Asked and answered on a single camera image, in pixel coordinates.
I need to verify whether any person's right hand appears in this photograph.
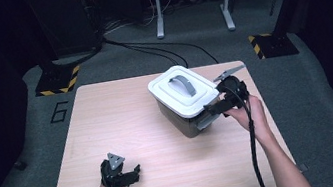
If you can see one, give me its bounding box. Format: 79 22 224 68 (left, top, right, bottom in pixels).
222 92 271 147

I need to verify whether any white box lid grey handle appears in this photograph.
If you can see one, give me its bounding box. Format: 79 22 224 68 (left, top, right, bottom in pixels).
145 59 223 125

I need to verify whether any black yellow striped stand base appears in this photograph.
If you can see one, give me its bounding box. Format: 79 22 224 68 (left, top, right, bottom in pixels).
32 64 85 98
248 28 300 62

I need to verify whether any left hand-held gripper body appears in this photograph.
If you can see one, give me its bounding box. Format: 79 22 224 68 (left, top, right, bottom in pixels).
96 150 132 187

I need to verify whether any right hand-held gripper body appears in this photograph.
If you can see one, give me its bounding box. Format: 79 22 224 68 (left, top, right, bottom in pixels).
210 64 254 114

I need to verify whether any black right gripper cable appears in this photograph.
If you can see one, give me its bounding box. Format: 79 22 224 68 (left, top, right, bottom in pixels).
223 81 268 187

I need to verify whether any grey tape piece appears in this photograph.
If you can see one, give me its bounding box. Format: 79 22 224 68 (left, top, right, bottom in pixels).
296 161 309 174

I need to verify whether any black floor cable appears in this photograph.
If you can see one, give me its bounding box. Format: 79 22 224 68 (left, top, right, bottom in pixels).
112 34 183 79
105 28 190 82
102 20 220 82

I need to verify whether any translucent brown storage box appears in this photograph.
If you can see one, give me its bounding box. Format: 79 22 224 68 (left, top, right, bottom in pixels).
156 95 225 144

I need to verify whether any dark equipment cabinet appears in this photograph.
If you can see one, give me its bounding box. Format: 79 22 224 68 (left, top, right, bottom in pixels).
22 0 105 62

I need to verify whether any bundle of thin floor cables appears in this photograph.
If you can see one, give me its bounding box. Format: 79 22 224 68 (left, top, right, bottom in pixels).
100 5 159 37

